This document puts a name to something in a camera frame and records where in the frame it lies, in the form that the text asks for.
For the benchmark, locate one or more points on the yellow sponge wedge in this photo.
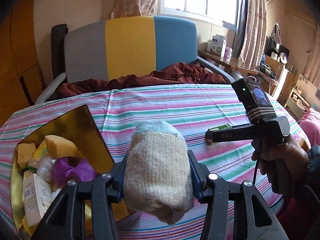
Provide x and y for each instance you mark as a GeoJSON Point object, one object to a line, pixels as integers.
{"type": "Point", "coordinates": [59, 147]}

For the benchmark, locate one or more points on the orange wooden wardrobe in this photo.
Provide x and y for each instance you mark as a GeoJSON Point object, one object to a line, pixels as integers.
{"type": "Point", "coordinates": [22, 81]}

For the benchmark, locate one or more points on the grey yellow blue headboard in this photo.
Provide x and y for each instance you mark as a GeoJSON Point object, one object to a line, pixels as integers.
{"type": "Point", "coordinates": [133, 45]}

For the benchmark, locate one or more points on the striped bed sheet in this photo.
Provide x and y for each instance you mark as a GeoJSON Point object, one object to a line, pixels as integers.
{"type": "Point", "coordinates": [190, 108]}

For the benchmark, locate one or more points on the yellow sponge block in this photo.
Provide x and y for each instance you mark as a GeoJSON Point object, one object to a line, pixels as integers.
{"type": "Point", "coordinates": [25, 153]}

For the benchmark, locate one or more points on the green yellow biscuit pack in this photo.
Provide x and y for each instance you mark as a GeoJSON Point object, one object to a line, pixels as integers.
{"type": "Point", "coordinates": [34, 162]}

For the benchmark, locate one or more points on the wooden shelf unit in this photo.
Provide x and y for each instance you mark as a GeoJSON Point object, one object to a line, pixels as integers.
{"type": "Point", "coordinates": [274, 76]}

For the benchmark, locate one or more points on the maroon blanket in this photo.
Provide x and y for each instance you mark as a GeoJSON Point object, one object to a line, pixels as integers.
{"type": "Point", "coordinates": [178, 73]}

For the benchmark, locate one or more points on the gold metal tin box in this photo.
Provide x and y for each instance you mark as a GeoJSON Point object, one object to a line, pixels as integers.
{"type": "Point", "coordinates": [79, 127]}

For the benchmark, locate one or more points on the white paper box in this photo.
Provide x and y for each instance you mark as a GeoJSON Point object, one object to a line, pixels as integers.
{"type": "Point", "coordinates": [37, 198]}

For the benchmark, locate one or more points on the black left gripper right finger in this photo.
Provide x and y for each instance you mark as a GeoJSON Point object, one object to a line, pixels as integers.
{"type": "Point", "coordinates": [253, 218]}

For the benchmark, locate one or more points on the white appliance box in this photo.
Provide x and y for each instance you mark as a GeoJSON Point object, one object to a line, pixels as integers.
{"type": "Point", "coordinates": [217, 45]}

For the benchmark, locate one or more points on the white plastic bag bundle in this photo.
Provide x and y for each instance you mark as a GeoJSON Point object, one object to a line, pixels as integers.
{"type": "Point", "coordinates": [45, 170]}

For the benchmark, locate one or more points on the beige sock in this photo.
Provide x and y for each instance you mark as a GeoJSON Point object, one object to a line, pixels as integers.
{"type": "Point", "coordinates": [157, 174]}

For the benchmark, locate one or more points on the wooden bedside desk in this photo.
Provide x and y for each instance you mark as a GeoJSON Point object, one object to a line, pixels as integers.
{"type": "Point", "coordinates": [230, 65]}

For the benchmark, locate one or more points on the pink patterned curtain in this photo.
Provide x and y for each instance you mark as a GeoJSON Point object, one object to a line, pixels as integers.
{"type": "Point", "coordinates": [255, 34]}

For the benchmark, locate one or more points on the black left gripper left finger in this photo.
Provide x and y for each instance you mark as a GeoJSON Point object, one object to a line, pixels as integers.
{"type": "Point", "coordinates": [65, 218]}

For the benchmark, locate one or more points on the purple snack packet front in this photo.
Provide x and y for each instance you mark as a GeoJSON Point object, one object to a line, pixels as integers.
{"type": "Point", "coordinates": [67, 168]}

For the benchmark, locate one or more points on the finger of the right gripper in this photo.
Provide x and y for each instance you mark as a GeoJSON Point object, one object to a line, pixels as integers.
{"type": "Point", "coordinates": [236, 133]}

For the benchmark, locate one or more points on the person right hand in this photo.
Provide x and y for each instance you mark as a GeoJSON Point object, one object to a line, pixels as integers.
{"type": "Point", "coordinates": [282, 157]}

